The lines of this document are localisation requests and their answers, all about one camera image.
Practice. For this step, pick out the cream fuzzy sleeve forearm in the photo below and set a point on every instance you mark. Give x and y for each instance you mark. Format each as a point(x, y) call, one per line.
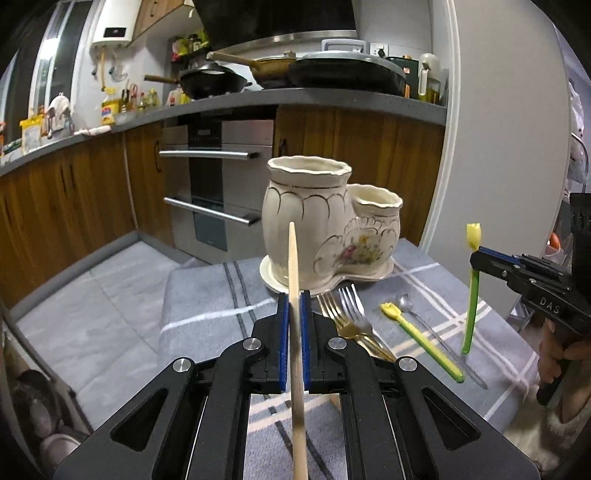
point(556, 440)

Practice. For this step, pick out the large black lidded pan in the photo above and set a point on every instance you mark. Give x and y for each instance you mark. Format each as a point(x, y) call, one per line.
point(348, 70)

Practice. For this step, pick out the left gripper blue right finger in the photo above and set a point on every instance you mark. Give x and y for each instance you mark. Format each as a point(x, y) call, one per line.
point(305, 310)

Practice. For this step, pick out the right hand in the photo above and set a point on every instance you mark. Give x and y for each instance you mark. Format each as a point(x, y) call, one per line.
point(552, 352)

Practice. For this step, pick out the brass pan wooden handle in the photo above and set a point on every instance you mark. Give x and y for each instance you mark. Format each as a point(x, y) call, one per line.
point(269, 73)

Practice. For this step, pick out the gold fork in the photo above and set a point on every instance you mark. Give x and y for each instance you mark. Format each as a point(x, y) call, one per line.
point(353, 329)

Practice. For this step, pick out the wooden chopstick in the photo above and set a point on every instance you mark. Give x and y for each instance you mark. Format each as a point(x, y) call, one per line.
point(300, 455)

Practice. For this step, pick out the yellow tulip-handled utensil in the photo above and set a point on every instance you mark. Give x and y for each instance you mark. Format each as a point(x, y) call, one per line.
point(394, 313)

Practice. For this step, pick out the silver fork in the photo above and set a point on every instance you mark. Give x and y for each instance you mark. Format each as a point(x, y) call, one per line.
point(353, 306)

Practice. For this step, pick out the grey kitchen countertop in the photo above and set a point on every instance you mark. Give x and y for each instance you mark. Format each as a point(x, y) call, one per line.
point(340, 98)

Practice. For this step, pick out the white water heater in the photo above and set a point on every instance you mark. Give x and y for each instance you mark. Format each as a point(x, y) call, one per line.
point(116, 23)

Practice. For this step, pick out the stainless steel oven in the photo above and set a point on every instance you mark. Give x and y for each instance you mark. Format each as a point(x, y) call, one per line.
point(216, 180)

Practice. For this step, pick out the yellow oil bottle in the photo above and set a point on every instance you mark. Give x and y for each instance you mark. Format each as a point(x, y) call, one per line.
point(109, 106)

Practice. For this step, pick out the black wok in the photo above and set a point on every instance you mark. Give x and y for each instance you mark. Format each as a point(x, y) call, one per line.
point(210, 79)

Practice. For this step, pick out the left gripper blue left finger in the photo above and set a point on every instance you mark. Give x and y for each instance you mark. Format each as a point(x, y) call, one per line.
point(283, 310)

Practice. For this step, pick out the silver flower spoon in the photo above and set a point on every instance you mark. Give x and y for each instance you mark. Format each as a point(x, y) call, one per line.
point(406, 306)

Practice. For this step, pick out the black range hood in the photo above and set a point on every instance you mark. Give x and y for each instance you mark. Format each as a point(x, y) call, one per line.
point(233, 22)

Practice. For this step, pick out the yellow green tulip utensil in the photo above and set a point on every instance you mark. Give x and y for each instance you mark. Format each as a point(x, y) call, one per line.
point(474, 239)

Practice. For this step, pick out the cream ceramic utensil holder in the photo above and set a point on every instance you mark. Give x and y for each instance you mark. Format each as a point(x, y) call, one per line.
point(344, 231)

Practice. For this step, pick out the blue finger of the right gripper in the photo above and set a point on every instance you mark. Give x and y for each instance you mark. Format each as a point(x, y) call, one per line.
point(500, 256)

